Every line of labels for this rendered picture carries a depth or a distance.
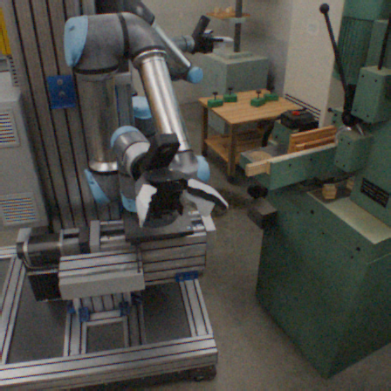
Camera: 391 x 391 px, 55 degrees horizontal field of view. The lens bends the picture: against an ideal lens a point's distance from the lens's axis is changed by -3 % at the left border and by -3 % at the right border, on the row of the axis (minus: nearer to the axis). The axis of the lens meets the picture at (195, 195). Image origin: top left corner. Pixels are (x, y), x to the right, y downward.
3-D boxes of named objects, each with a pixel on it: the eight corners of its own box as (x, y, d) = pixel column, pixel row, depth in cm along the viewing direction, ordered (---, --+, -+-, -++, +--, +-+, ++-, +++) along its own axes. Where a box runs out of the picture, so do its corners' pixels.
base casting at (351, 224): (342, 162, 186) (346, 146, 181) (447, 227, 143) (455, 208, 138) (267, 183, 170) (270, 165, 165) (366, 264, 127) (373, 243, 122)
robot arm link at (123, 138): (141, 153, 94) (140, 120, 89) (158, 173, 86) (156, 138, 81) (110, 159, 91) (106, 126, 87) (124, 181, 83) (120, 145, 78)
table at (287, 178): (332, 131, 186) (335, 120, 183) (382, 157, 163) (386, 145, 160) (226, 155, 164) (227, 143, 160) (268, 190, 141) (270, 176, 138)
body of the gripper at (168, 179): (185, 217, 74) (161, 187, 83) (190, 177, 69) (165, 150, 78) (147, 223, 70) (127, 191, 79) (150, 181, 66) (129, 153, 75)
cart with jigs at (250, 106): (259, 142, 368) (265, 76, 332) (295, 169, 324) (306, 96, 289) (196, 155, 345) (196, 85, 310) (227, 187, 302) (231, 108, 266)
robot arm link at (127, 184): (171, 206, 94) (170, 167, 88) (127, 218, 90) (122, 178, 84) (160, 190, 100) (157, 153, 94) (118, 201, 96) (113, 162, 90)
